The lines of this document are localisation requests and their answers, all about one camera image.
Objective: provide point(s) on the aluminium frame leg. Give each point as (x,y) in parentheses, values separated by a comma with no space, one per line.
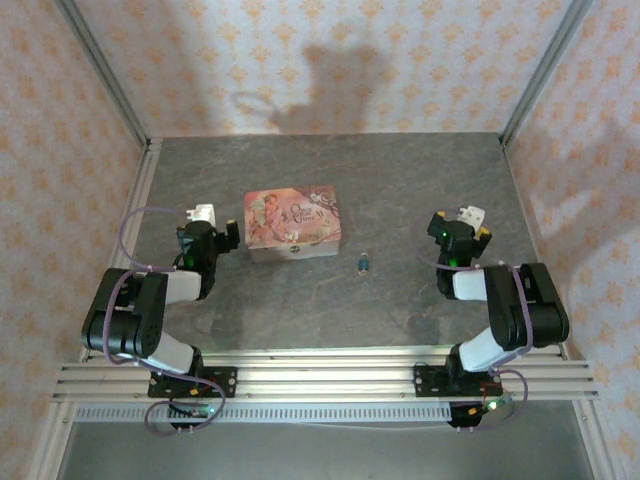
(50,440)
(592,440)

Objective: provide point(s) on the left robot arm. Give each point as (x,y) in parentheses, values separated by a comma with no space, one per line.
(140,310)

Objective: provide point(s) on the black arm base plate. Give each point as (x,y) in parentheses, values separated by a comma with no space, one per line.
(425,382)
(225,380)

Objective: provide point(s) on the small blue padlock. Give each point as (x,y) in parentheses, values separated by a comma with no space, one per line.
(363,264)

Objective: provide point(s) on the wide aluminium mounting rail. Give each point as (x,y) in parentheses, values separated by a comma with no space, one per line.
(325,375)

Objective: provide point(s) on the aluminium frame post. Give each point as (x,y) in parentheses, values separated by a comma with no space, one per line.
(542,75)
(106,75)

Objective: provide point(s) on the aluminium side rail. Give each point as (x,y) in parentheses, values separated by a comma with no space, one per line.
(142,190)

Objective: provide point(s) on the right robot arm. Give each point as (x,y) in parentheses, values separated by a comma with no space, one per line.
(520,305)

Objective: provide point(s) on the small circuit board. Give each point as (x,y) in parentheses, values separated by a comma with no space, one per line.
(200,411)
(492,405)

